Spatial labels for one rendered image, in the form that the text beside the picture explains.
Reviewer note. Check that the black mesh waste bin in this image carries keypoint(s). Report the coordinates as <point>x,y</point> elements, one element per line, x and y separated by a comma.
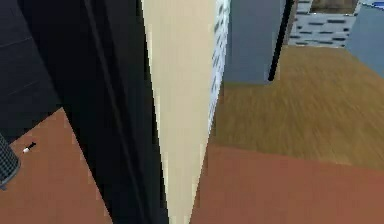
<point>6,163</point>

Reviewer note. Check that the small black white pen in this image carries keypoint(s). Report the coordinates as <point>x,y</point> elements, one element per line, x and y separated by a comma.
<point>29,147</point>

